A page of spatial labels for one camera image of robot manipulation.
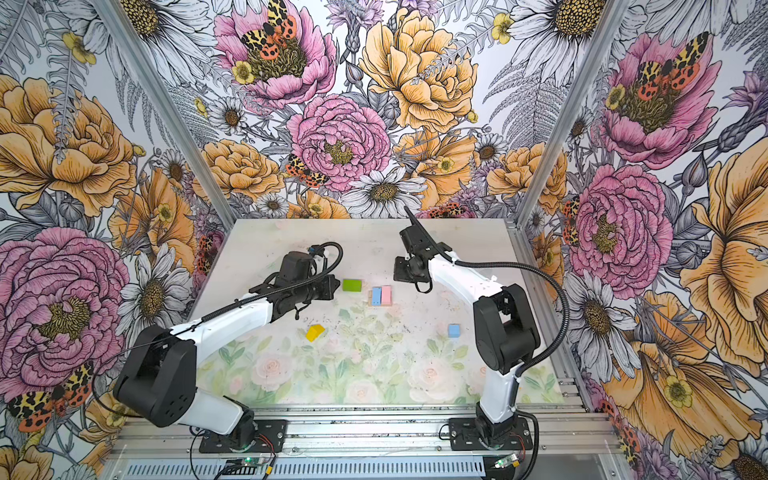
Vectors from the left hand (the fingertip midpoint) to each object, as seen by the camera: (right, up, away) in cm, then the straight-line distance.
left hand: (338, 291), depth 89 cm
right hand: (+18, +2, +3) cm, 19 cm away
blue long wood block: (+11, -3, +9) cm, 14 cm away
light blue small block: (+35, -13, +5) cm, 37 cm away
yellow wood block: (-8, -13, +3) cm, 15 cm away
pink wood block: (+14, -3, +10) cm, 18 cm away
